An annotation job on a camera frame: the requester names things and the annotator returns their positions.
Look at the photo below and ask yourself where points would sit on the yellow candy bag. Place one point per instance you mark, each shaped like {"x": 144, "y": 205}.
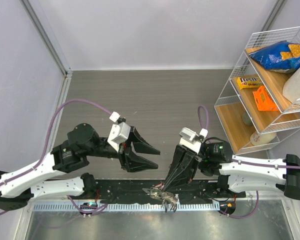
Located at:
{"x": 248, "y": 82}

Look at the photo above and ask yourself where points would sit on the keychain with keys and strap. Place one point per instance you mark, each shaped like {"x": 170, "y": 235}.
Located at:
{"x": 168, "y": 199}

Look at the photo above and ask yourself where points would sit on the cream lotion bottle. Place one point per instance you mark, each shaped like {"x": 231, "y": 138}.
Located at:
{"x": 257, "y": 139}

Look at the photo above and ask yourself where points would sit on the blue chips bag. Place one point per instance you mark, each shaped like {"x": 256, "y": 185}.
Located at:
{"x": 281, "y": 57}

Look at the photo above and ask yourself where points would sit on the white slotted cable duct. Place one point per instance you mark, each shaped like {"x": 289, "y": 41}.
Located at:
{"x": 66, "y": 206}

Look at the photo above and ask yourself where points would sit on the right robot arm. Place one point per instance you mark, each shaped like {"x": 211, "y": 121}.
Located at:
{"x": 236, "y": 174}

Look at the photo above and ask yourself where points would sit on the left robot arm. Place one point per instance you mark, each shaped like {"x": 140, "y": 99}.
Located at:
{"x": 37, "y": 180}

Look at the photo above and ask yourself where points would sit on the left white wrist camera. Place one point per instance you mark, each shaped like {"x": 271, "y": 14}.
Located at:
{"x": 119, "y": 132}

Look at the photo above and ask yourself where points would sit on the orange candy bag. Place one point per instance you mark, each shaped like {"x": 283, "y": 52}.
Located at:
{"x": 264, "y": 101}

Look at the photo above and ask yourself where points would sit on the white plastic bottle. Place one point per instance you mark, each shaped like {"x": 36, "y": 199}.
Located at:
{"x": 291, "y": 89}

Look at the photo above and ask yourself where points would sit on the white wire shelf rack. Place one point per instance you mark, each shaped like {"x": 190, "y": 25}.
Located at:
{"x": 247, "y": 128}

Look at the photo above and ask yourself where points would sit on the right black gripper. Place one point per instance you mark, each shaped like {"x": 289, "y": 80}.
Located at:
{"x": 183, "y": 168}

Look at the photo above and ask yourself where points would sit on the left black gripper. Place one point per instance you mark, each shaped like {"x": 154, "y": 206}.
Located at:
{"x": 129, "y": 160}

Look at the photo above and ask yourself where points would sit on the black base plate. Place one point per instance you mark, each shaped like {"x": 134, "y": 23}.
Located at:
{"x": 119, "y": 191}

